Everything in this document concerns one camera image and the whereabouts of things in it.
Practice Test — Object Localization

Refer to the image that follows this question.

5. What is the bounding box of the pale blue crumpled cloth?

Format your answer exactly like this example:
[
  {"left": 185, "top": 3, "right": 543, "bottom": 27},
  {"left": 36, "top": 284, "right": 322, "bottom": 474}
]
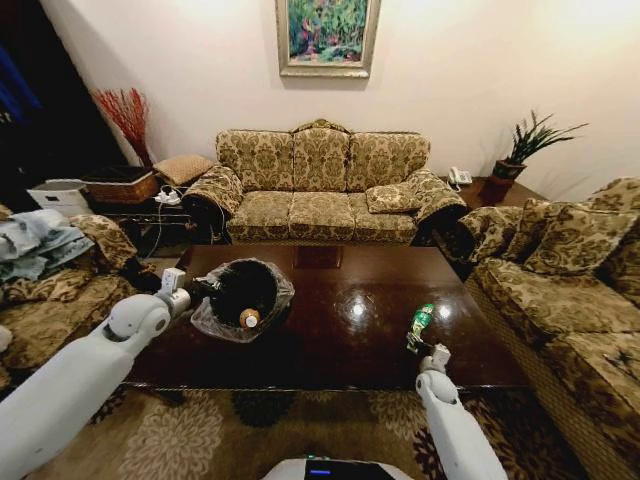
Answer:
[{"left": 0, "top": 208, "right": 96, "bottom": 284}]

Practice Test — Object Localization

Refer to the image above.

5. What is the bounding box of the brown wicker basket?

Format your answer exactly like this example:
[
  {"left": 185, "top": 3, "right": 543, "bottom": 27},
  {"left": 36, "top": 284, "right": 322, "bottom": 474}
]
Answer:
[{"left": 79, "top": 166, "right": 162, "bottom": 204}]

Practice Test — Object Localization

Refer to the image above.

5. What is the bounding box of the small floral sofa cushion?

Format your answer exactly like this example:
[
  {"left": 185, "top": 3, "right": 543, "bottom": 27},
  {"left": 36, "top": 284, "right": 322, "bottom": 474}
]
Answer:
[{"left": 364, "top": 182, "right": 427, "bottom": 216}]

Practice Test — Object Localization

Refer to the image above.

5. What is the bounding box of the brown wooden corner table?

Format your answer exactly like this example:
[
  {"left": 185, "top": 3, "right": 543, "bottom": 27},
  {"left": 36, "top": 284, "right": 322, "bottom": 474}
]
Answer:
[{"left": 439, "top": 173, "right": 549, "bottom": 214}]

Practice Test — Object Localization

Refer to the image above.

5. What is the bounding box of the dark metal side table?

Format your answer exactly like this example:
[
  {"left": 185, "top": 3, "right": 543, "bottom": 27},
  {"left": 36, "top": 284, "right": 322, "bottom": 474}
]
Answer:
[{"left": 92, "top": 197, "right": 224, "bottom": 254}]

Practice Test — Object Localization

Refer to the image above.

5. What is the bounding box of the tan quilted cushion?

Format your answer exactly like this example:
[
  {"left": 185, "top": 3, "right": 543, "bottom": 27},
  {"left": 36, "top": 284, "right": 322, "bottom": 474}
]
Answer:
[{"left": 152, "top": 154, "right": 217, "bottom": 187}]

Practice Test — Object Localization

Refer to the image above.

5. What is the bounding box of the narrow floral cushion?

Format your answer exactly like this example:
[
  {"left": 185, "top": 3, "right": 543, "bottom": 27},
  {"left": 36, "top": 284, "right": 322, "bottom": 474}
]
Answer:
[{"left": 501, "top": 197, "right": 551, "bottom": 262}]

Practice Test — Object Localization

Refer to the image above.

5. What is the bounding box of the three-seat floral patterned sofa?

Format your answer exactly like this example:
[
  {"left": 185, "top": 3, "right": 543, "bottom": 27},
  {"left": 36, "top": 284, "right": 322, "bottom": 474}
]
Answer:
[{"left": 180, "top": 118, "right": 469, "bottom": 248}]

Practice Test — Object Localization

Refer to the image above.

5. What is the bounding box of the floral patterned armchair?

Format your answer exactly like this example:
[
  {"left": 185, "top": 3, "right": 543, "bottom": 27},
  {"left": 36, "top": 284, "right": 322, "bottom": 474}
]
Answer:
[{"left": 0, "top": 202, "right": 157, "bottom": 392}]

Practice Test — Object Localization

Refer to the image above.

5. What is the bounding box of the framed colourful painting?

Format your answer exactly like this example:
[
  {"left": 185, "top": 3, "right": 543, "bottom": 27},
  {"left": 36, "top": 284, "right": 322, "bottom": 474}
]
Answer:
[{"left": 274, "top": 0, "right": 383, "bottom": 80}]

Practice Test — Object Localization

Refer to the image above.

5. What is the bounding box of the white storage box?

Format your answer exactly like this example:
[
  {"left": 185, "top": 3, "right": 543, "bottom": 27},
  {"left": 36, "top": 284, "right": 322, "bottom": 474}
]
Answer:
[{"left": 26, "top": 179, "right": 92, "bottom": 218}]

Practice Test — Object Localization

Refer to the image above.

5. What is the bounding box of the clear plastic bin liner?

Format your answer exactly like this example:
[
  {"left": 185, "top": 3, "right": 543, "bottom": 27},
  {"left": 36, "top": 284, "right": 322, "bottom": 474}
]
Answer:
[{"left": 189, "top": 260, "right": 296, "bottom": 344}]

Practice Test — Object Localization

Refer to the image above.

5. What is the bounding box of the brown floral patterned rug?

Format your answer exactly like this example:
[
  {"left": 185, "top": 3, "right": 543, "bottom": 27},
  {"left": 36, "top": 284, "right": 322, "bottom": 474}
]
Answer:
[{"left": 0, "top": 383, "right": 589, "bottom": 480}]

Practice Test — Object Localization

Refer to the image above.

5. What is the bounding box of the white power cable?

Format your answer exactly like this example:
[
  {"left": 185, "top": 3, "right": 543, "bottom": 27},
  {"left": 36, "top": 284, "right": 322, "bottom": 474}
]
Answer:
[{"left": 148, "top": 199, "right": 174, "bottom": 254}]

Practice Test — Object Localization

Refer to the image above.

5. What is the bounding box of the black round trash bin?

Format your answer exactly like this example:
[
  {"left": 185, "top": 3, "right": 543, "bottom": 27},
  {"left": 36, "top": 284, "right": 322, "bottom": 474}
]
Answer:
[{"left": 205, "top": 257, "right": 284, "bottom": 335}]

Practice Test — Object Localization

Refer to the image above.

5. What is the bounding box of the white robot front shell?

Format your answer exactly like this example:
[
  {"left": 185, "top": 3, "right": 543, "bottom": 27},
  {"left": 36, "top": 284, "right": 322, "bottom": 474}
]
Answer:
[{"left": 259, "top": 453, "right": 417, "bottom": 480}]

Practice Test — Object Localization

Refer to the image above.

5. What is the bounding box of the dark wooden coffee table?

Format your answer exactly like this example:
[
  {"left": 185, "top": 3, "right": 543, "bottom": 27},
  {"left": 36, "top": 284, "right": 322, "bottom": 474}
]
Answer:
[{"left": 122, "top": 243, "right": 532, "bottom": 394}]

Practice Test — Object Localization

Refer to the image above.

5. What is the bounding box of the green potted plant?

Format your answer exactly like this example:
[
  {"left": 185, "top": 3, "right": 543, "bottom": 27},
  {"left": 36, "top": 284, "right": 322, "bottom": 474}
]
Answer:
[{"left": 491, "top": 109, "right": 590, "bottom": 181}]

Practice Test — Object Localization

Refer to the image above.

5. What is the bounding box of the crushed green plastic bottle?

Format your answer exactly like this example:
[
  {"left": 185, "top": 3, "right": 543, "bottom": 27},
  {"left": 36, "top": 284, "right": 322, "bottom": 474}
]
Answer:
[{"left": 405, "top": 303, "right": 436, "bottom": 355}]

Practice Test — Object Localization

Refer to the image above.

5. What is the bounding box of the floral patterned side sofa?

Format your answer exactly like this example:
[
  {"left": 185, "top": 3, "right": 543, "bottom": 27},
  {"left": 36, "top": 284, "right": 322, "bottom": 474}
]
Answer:
[{"left": 456, "top": 177, "right": 640, "bottom": 454}]

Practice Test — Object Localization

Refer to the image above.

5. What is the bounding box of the red dried twig bundle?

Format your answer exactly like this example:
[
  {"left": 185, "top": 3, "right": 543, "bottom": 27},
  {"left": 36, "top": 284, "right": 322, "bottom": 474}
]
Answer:
[{"left": 91, "top": 87, "right": 154, "bottom": 169}]

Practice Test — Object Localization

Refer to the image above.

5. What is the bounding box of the large floral square cushion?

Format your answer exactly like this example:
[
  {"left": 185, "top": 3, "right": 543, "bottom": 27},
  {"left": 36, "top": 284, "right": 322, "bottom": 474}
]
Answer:
[{"left": 522, "top": 202, "right": 640, "bottom": 277}]

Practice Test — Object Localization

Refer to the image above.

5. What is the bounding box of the white desk telephone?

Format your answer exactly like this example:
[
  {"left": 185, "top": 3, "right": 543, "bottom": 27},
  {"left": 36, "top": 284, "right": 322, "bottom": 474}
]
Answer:
[{"left": 445, "top": 165, "right": 474, "bottom": 192}]

